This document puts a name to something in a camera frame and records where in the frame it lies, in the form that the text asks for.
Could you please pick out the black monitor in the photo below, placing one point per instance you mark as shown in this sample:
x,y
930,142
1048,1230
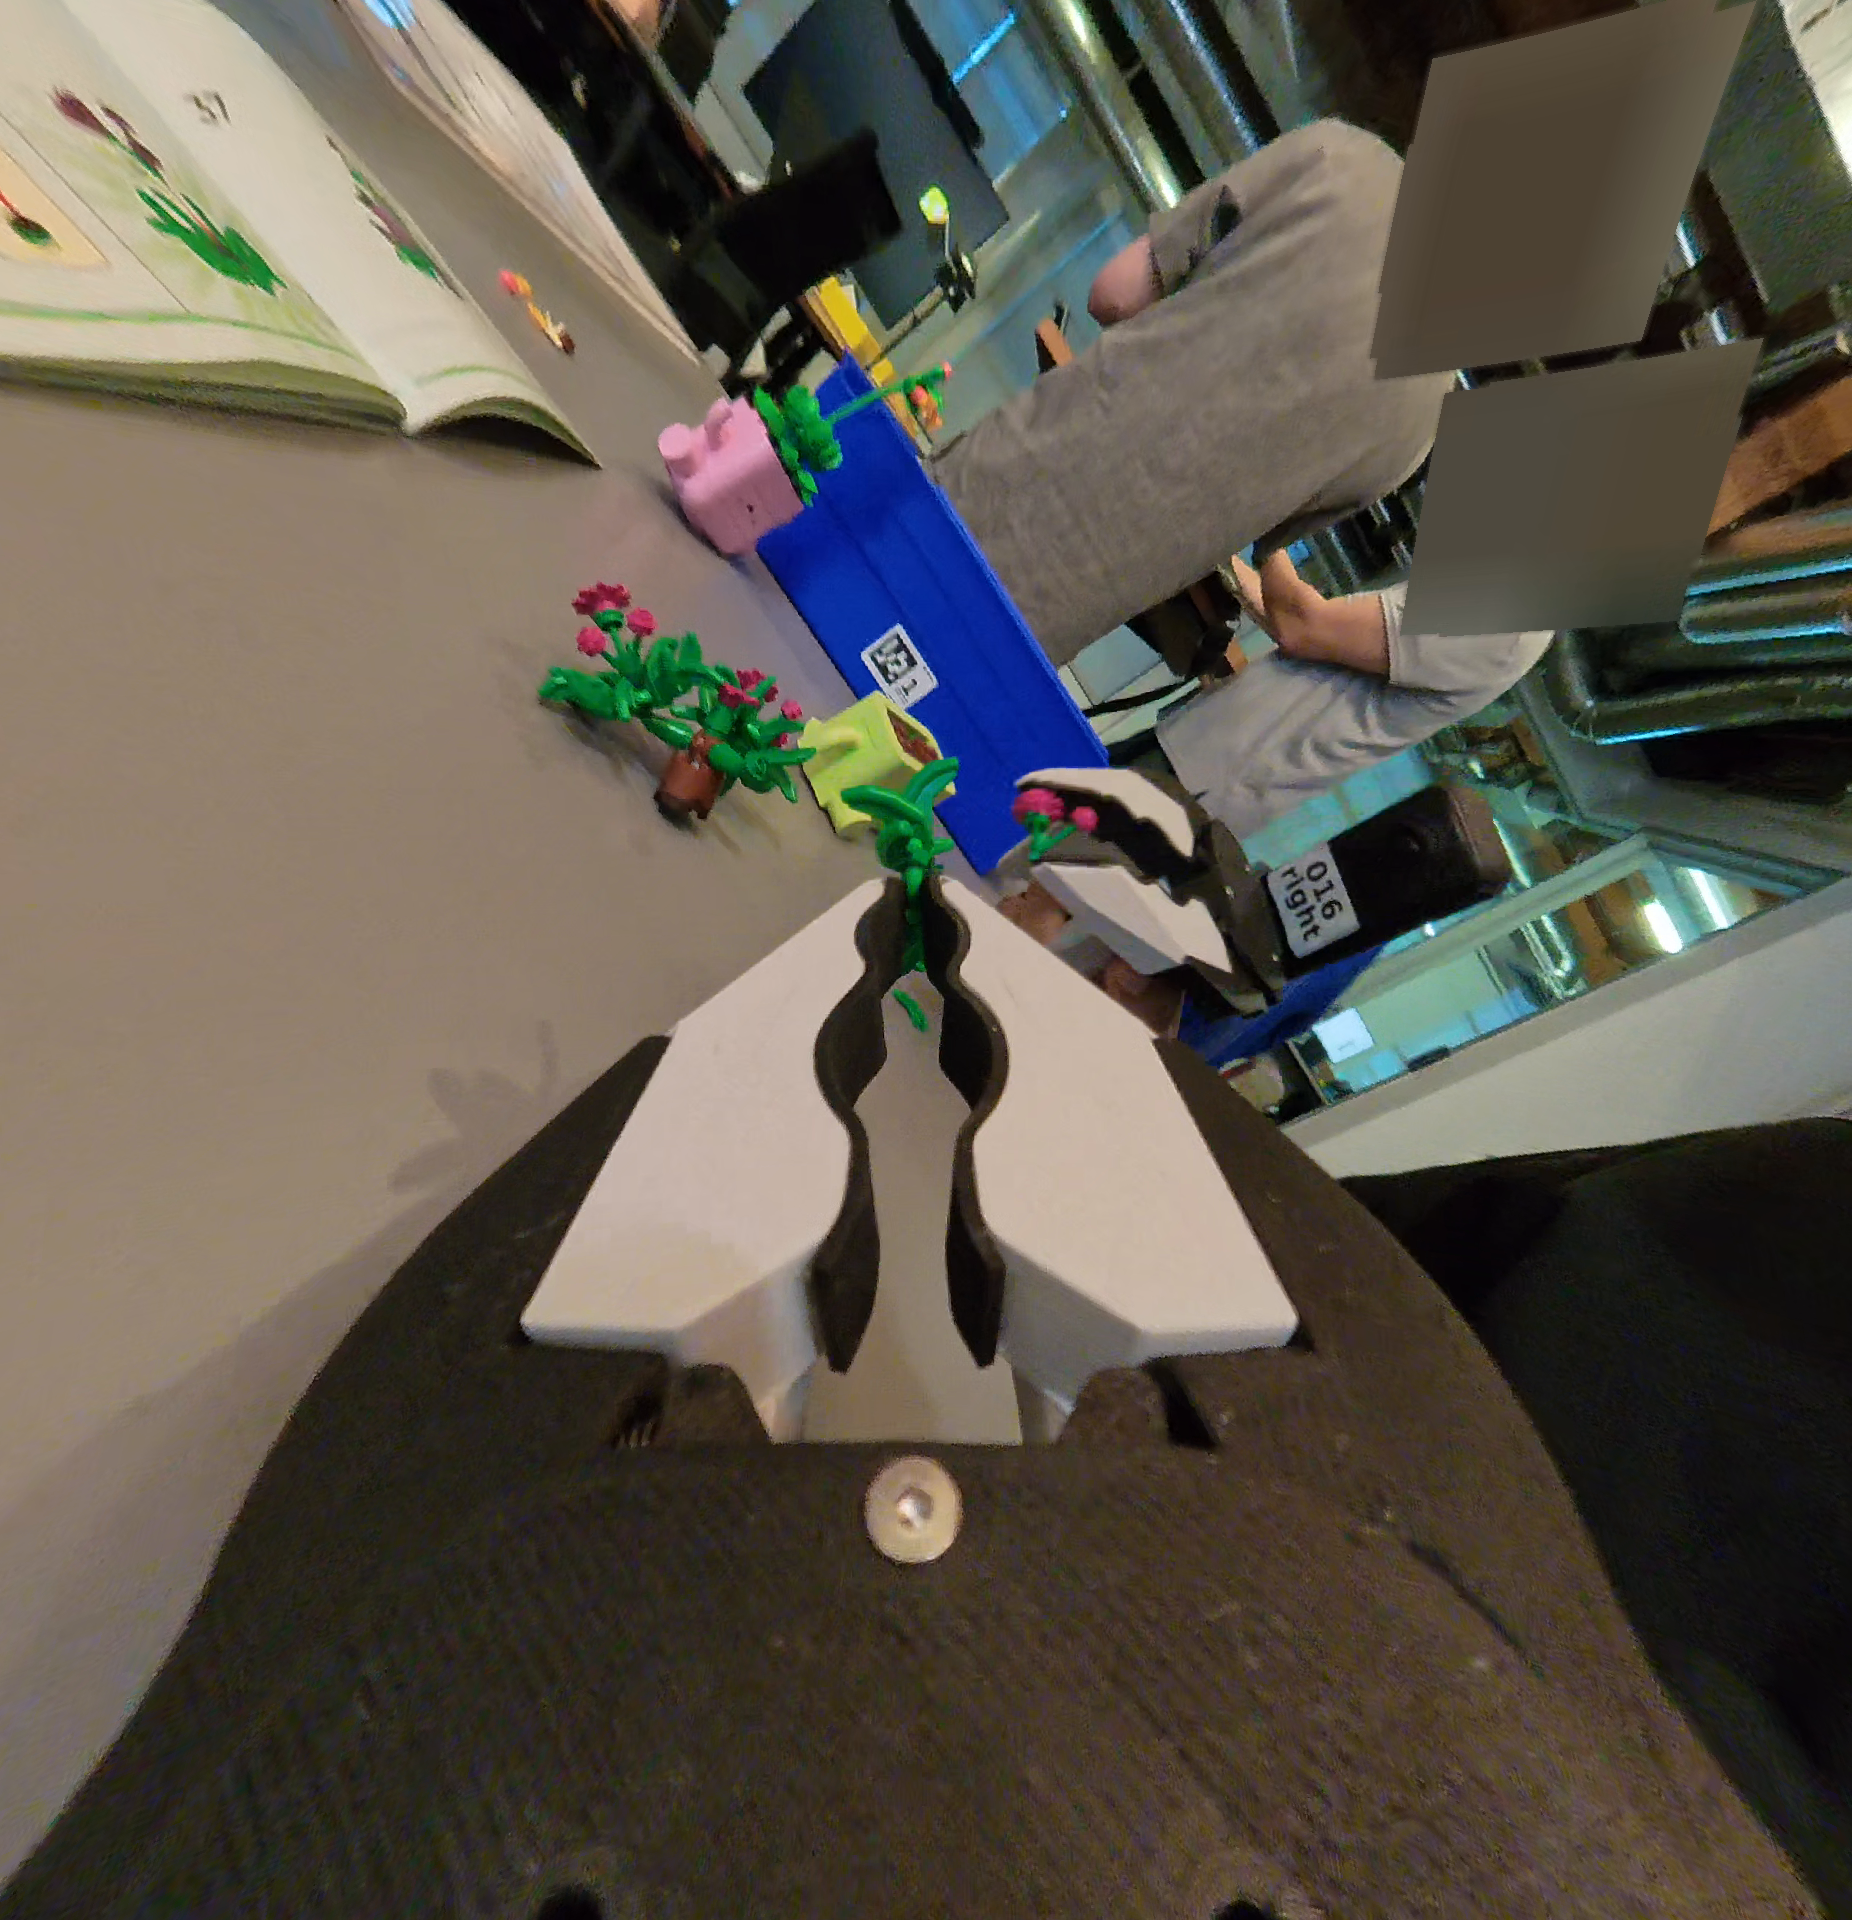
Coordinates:
x,y
866,134

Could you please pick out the silver ventilation duct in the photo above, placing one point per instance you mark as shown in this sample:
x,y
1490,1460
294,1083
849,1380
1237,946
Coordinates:
x,y
1105,91

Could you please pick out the pink toy pot with plant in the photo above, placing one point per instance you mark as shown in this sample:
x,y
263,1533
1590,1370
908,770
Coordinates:
x,y
723,471

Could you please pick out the yellow-green toy pot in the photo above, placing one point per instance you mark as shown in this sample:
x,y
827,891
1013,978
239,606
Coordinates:
x,y
858,749

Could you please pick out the toy flower plant brown pot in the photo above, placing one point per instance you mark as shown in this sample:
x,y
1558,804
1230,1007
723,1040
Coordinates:
x,y
671,691

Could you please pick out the instruction booklet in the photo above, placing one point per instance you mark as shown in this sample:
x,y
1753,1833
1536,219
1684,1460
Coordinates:
x,y
190,150

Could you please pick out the blue plastic bin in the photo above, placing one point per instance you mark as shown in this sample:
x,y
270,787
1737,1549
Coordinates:
x,y
926,630

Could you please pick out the person's right hand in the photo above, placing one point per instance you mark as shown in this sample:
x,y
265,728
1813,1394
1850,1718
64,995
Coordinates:
x,y
1129,993

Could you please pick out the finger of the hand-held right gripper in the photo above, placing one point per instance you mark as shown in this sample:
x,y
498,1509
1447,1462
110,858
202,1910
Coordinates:
x,y
1115,782
1135,914

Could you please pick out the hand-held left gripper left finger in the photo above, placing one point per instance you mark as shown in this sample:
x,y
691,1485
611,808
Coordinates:
x,y
686,1199

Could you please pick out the small orange toy flower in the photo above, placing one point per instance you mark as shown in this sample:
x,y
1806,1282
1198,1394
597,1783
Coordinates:
x,y
536,307

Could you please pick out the black office chair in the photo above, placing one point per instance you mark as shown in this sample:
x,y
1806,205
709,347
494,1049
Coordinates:
x,y
806,226

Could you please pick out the green toy plant stem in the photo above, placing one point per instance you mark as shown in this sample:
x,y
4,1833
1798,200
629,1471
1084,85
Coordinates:
x,y
912,846

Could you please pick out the pink toy flower sprig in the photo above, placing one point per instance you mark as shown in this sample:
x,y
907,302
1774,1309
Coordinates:
x,y
1035,809

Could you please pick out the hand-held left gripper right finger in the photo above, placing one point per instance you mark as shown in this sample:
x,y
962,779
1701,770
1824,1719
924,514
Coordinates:
x,y
1120,1199

